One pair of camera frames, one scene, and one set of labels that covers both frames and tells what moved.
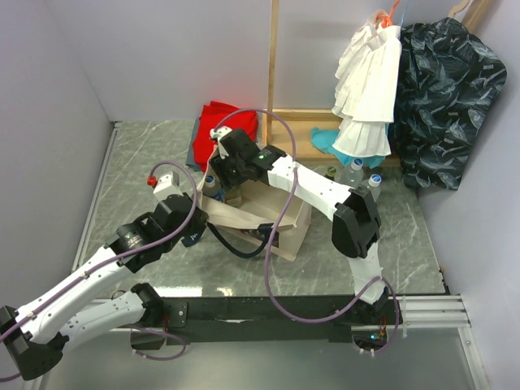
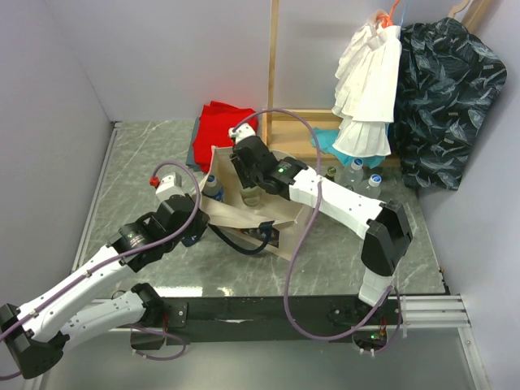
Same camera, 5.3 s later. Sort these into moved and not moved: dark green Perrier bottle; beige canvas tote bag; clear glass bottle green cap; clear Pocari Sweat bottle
Moved: clear glass bottle green cap
Not moved: beige canvas tote bag; dark green Perrier bottle; clear Pocari Sweat bottle
